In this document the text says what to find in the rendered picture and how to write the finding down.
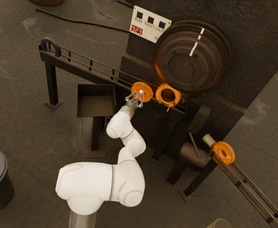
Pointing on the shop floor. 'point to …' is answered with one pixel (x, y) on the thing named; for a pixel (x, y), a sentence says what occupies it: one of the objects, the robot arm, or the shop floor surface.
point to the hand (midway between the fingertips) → (142, 90)
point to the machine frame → (246, 69)
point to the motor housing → (185, 159)
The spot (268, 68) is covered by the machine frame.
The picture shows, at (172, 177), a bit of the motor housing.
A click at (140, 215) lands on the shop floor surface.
